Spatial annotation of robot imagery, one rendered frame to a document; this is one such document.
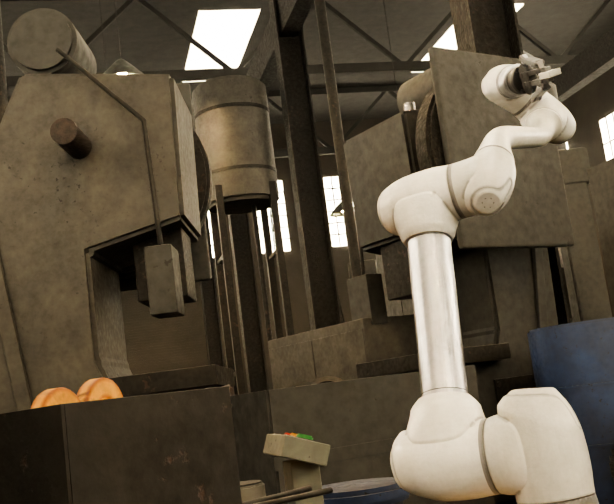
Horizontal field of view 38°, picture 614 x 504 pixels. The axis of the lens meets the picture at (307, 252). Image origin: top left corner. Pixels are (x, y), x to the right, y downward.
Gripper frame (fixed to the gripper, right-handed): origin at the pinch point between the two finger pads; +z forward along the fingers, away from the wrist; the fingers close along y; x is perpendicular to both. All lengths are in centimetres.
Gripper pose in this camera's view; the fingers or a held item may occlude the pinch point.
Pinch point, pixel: (549, 73)
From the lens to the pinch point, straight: 231.2
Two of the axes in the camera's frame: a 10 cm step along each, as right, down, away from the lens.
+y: 3.1, 9.4, 1.5
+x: -9.4, 3.3, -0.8
